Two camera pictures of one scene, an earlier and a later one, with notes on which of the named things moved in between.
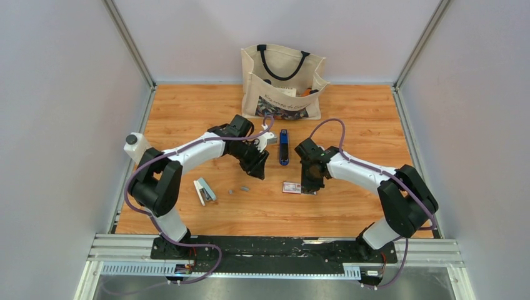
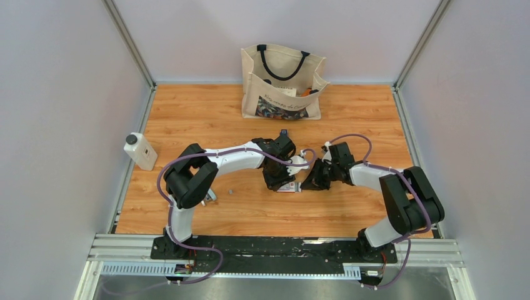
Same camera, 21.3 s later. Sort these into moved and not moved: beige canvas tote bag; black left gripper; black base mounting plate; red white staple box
Moved: black left gripper
Not moved: beige canvas tote bag; black base mounting plate; red white staple box
